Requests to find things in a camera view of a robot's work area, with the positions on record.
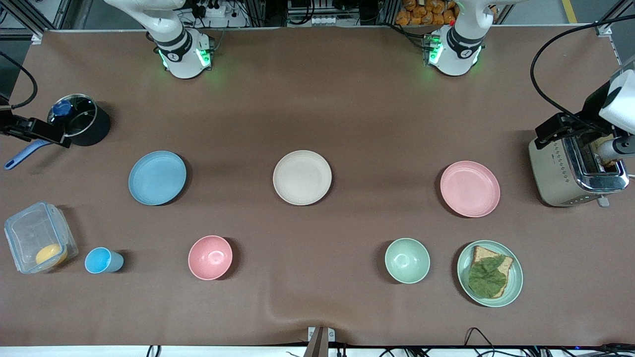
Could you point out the bread slice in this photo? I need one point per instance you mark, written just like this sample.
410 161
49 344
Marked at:
481 254

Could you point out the aluminium corner bracket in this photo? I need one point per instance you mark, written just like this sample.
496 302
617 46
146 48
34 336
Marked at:
604 29
35 37

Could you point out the beige chrome toaster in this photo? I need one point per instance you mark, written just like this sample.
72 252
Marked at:
550 173

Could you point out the pink plate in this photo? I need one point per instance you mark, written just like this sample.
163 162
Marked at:
470 189

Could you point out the white socket strip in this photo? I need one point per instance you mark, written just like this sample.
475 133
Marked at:
325 20

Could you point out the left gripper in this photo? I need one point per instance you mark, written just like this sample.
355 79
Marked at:
592 112

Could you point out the blue plate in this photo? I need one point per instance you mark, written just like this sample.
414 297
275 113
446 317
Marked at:
157 178

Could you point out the green lettuce leaf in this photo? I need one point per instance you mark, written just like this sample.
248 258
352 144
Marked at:
487 277

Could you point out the glass lid with blue knob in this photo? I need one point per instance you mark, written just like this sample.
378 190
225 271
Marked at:
79 116

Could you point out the clear plastic container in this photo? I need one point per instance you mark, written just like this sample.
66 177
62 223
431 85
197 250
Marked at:
30 233

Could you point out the green bowl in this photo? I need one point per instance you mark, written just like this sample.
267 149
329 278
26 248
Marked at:
407 261

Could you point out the green plate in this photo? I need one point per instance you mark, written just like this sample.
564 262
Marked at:
516 277

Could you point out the white power strip with plugs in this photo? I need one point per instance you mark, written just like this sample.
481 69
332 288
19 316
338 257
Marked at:
206 10

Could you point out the bag of orange buns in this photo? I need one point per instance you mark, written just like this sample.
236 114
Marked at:
421 12

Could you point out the pink bowl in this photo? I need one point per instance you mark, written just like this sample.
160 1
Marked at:
210 258

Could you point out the blue cup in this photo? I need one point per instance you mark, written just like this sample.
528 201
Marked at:
99 260

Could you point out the brown toast slice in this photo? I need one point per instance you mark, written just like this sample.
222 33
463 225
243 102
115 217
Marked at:
600 142

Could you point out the beige plate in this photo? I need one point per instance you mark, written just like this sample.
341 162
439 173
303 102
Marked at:
302 177

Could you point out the yellow round food piece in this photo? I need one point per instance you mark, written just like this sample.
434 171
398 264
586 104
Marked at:
50 255

